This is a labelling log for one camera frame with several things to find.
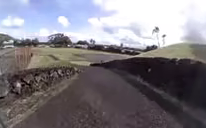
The dark asphalt path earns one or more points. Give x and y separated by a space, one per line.
101 100

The green grass field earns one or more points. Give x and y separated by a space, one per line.
57 55

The row of dark trees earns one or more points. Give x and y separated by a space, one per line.
61 40

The tall palm tree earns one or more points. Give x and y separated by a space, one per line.
156 35
163 39

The grassy hill slope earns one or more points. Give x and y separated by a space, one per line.
181 50

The pale gravel strip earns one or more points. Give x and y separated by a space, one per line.
31 103

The white building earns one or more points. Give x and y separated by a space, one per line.
7 43

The dark rock wall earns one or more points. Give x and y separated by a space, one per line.
171 78
41 80

